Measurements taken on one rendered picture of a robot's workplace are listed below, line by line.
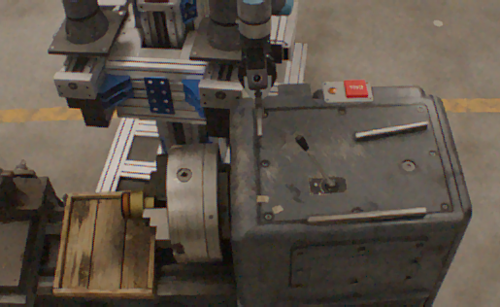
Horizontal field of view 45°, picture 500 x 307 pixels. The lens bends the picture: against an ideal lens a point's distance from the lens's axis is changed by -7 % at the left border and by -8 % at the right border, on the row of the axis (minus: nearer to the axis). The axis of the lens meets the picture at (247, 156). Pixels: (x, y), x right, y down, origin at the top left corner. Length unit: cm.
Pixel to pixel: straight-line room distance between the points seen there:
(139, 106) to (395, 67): 183
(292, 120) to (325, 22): 233
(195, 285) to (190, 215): 33
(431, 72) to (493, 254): 121
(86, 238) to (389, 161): 93
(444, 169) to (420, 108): 21
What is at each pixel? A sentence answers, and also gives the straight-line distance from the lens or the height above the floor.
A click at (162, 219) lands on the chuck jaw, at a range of 169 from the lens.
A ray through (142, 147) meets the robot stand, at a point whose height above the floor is 21.
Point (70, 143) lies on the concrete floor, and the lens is 345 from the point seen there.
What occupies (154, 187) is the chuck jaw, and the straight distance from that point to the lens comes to 172.
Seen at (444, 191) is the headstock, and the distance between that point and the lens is 158.
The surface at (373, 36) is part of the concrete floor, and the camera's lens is 390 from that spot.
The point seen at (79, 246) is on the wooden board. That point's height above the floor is 89.
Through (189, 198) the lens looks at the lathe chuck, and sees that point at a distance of 158.
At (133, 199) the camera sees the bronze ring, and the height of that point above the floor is 112.
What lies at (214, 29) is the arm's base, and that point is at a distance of 200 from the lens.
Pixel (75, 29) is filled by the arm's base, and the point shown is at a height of 122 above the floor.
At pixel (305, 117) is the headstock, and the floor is 126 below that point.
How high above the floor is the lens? 249
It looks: 51 degrees down
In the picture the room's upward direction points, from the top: 4 degrees counter-clockwise
